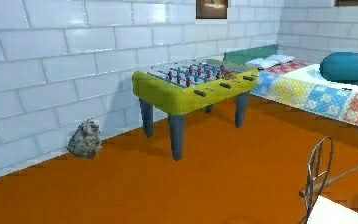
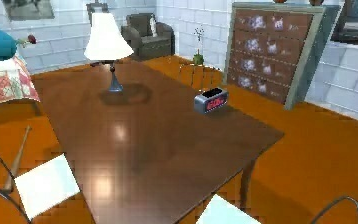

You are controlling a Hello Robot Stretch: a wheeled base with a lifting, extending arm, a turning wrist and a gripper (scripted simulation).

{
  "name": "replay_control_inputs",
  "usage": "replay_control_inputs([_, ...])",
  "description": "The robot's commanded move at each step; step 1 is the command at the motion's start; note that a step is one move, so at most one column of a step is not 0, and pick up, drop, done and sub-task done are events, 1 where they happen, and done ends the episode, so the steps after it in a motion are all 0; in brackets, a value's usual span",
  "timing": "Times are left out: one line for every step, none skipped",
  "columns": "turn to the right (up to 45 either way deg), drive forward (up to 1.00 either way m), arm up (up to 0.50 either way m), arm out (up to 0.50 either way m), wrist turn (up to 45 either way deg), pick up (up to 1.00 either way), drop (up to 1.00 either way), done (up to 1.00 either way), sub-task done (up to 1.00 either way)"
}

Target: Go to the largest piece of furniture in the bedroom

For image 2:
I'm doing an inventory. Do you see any white shade table lamp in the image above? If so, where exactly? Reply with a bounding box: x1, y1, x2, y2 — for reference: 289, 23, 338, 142
83, 12, 135, 93

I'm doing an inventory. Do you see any dark framed window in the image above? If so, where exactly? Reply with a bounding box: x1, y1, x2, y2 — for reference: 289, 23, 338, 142
330, 0, 358, 48

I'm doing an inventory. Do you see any bed with patchwork quilt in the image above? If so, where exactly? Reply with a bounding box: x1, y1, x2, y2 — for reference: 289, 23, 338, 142
0, 53, 41, 108

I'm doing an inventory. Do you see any white cushion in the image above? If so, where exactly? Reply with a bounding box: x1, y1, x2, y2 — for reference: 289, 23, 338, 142
148, 14, 159, 38

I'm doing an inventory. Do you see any white seat metal chair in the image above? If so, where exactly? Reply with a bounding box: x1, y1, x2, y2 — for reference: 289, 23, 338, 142
195, 193, 358, 224
0, 143, 81, 224

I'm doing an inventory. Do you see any dark brown armchair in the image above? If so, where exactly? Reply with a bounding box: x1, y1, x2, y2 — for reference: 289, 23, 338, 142
120, 12, 176, 62

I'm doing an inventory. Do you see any red flower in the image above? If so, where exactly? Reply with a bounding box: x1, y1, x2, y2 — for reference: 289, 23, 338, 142
17, 34, 38, 48

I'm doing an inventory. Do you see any green potted house plant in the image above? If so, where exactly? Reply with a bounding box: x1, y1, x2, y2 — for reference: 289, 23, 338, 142
192, 27, 206, 66

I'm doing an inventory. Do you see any grey digital alarm clock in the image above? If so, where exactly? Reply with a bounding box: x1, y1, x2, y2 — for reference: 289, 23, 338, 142
193, 87, 230, 115

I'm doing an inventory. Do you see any brown chest of drawers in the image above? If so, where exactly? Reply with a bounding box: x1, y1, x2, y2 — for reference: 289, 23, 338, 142
222, 1, 341, 111

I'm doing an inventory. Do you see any brown wooden table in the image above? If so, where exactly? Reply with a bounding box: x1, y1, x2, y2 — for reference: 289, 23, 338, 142
31, 60, 285, 224

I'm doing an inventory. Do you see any wooden baseball bat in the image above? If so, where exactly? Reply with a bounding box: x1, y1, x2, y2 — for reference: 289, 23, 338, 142
2, 125, 33, 194

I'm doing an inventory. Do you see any framed wall picture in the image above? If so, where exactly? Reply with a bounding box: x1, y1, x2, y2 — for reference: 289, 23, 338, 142
1, 0, 56, 22

